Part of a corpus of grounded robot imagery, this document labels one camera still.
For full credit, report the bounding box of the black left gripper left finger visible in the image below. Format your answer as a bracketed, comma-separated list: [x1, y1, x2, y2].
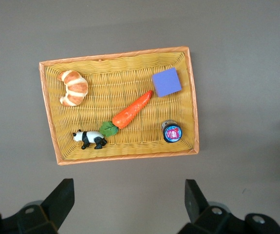
[0, 178, 75, 234]

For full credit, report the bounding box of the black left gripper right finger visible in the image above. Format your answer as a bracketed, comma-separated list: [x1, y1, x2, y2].
[177, 179, 280, 234]

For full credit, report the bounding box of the small jar with printed lid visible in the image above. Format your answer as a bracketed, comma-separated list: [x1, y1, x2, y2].
[162, 119, 183, 143]

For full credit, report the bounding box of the toy panda figure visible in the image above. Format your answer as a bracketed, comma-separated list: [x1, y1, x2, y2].
[72, 129, 108, 150]

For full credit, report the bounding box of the orange toy carrot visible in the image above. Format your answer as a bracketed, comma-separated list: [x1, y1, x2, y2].
[99, 90, 153, 137]

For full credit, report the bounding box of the toy croissant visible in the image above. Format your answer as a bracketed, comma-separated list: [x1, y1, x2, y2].
[57, 70, 89, 107]

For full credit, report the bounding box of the purple foam cube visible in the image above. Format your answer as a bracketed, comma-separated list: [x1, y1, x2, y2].
[151, 67, 182, 98]

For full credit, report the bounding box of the orange wicker tray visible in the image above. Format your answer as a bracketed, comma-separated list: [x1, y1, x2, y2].
[38, 46, 200, 166]

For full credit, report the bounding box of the brown table cover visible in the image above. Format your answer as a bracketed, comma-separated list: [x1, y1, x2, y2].
[0, 0, 280, 234]

